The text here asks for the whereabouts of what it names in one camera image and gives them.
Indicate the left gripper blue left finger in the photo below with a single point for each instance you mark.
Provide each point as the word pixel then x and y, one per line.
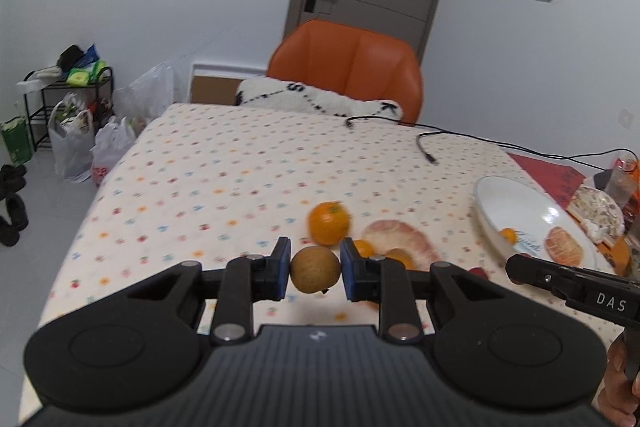
pixel 244 281

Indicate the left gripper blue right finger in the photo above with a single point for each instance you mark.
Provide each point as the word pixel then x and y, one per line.
pixel 385 282

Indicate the large orange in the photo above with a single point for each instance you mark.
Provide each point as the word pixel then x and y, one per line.
pixel 402 256
pixel 328 223

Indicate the brown round pear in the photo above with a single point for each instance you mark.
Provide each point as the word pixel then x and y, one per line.
pixel 314 269

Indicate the person right hand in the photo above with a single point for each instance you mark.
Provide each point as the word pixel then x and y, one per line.
pixel 618 399

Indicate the small mandarin orange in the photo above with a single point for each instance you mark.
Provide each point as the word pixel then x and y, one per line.
pixel 364 248

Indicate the peeled orange segment in plate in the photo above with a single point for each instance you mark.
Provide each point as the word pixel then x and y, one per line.
pixel 562 248

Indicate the floral tissue pack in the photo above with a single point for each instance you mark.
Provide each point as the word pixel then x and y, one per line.
pixel 597 214

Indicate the red cherry fruit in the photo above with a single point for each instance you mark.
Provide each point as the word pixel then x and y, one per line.
pixel 479 272

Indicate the floral tablecloth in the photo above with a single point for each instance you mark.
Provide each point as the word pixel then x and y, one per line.
pixel 208 182

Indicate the clear drinking glass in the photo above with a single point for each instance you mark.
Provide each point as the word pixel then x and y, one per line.
pixel 622 183

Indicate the small kumquat in plate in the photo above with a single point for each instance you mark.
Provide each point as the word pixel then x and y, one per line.
pixel 509 235

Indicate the white ceramic plate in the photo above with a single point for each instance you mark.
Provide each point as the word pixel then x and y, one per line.
pixel 504 203

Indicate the red paper mat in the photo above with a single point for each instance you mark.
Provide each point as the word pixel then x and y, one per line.
pixel 559 182

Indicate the white fluffy cushion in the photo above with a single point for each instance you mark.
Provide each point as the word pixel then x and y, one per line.
pixel 292 96

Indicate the white red plastic bag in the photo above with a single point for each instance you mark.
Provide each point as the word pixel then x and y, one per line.
pixel 112 142

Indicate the translucent plastic bag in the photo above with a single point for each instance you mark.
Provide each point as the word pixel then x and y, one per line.
pixel 147 97

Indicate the white plastic bag left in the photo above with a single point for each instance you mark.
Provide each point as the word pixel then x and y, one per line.
pixel 71 132

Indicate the orange leather chair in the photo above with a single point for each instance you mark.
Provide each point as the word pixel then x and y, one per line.
pixel 350 61

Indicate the black shoes pile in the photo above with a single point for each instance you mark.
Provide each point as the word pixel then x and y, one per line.
pixel 12 181

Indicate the black metal shelf rack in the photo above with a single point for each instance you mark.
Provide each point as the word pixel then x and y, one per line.
pixel 47 93

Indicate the green box on floor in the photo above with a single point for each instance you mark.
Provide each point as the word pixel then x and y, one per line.
pixel 16 139

